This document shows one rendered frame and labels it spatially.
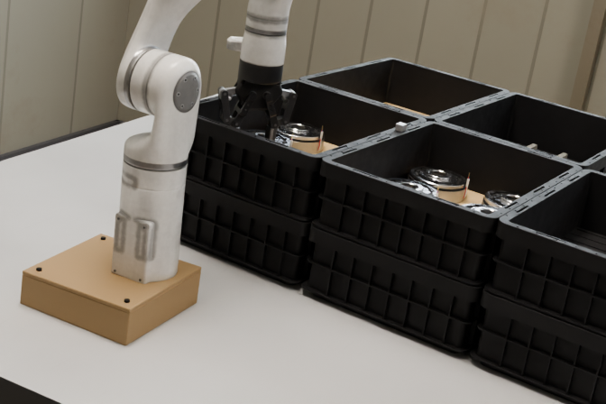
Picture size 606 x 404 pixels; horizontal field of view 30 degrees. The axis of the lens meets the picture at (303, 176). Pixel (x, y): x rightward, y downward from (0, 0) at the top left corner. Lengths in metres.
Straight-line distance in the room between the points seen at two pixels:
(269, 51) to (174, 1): 0.32
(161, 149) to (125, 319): 0.24
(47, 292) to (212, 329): 0.24
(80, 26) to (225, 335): 2.69
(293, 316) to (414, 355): 0.20
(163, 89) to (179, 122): 0.06
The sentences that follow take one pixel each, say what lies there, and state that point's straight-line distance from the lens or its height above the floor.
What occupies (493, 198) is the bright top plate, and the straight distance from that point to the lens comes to 1.94.
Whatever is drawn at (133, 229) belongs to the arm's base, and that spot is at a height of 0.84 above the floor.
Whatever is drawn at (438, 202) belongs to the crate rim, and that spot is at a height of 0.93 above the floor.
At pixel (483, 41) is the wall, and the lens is 3.83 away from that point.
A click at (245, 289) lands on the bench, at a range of 1.81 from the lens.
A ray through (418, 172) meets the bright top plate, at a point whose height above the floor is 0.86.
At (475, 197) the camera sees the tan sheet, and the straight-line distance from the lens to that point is 2.02.
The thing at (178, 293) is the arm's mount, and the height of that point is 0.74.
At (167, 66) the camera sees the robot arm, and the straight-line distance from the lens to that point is 1.55.
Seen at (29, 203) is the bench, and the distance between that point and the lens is 2.05.
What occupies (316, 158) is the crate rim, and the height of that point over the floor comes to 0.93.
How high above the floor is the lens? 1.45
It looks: 19 degrees down
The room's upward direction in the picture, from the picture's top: 9 degrees clockwise
